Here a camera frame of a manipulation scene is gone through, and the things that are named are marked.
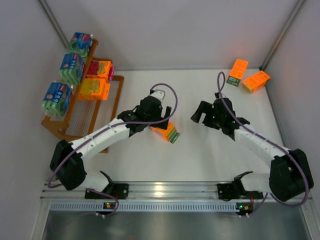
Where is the orange three-tier wire shelf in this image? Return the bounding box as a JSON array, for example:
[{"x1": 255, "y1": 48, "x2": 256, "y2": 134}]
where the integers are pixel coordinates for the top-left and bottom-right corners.
[{"x1": 41, "y1": 38, "x2": 124, "y2": 142}]

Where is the blue green sponge pack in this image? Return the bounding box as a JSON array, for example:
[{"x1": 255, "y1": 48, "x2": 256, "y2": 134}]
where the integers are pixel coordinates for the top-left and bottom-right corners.
[
  {"x1": 59, "y1": 53, "x2": 85, "y2": 85},
  {"x1": 66, "y1": 32, "x2": 93, "y2": 62},
  {"x1": 41, "y1": 82, "x2": 73, "y2": 118}
]

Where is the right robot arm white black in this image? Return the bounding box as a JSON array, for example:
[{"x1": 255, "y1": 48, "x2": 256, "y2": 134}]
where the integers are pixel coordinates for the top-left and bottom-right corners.
[{"x1": 191, "y1": 98, "x2": 314, "y2": 202}]

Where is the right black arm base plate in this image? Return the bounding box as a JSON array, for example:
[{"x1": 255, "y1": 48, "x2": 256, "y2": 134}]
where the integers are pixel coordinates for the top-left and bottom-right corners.
[{"x1": 216, "y1": 183, "x2": 264, "y2": 201}]

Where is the purple cable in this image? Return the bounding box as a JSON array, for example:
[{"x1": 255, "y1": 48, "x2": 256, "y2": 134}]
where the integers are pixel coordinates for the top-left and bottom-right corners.
[
  {"x1": 47, "y1": 83, "x2": 179, "y2": 218},
  {"x1": 216, "y1": 71, "x2": 310, "y2": 218}
]

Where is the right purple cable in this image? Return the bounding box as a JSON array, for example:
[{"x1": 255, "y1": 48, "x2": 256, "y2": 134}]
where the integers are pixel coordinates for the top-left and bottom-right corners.
[{"x1": 216, "y1": 71, "x2": 310, "y2": 218}]

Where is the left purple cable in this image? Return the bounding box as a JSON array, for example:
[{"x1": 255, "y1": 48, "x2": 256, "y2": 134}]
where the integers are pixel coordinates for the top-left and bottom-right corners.
[{"x1": 47, "y1": 83, "x2": 179, "y2": 218}]

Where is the slotted grey cable duct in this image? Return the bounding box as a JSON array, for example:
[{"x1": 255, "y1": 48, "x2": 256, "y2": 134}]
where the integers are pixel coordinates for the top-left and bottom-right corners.
[{"x1": 50, "y1": 201, "x2": 251, "y2": 213}]

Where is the orange box far right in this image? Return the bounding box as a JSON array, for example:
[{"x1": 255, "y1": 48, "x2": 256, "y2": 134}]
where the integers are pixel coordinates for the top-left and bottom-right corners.
[{"x1": 242, "y1": 70, "x2": 271, "y2": 94}]

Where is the orange green box yellow sponge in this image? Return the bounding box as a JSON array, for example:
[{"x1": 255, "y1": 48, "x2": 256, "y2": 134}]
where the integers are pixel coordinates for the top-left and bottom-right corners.
[{"x1": 150, "y1": 122, "x2": 180, "y2": 144}]

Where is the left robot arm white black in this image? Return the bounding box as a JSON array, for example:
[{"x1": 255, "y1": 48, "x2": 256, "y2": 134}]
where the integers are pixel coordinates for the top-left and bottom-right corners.
[{"x1": 50, "y1": 90, "x2": 168, "y2": 192}]

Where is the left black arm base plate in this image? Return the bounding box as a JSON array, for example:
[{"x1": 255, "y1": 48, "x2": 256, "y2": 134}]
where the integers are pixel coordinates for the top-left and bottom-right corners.
[{"x1": 84, "y1": 183, "x2": 129, "y2": 200}]

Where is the pink scrubber sponge box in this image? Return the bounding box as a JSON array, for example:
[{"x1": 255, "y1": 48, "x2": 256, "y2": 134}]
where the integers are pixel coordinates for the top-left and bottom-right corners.
[{"x1": 86, "y1": 60, "x2": 116, "y2": 81}]

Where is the aluminium mounting rail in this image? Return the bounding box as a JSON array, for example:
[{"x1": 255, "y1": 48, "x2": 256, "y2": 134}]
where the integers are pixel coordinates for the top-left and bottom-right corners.
[{"x1": 40, "y1": 181, "x2": 232, "y2": 201}]

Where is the orange box upright back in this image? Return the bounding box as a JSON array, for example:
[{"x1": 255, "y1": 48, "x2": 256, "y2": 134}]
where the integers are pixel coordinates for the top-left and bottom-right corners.
[{"x1": 226, "y1": 58, "x2": 249, "y2": 87}]

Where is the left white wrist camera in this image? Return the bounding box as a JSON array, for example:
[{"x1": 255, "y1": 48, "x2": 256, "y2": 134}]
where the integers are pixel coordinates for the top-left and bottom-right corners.
[{"x1": 149, "y1": 89, "x2": 166, "y2": 103}]

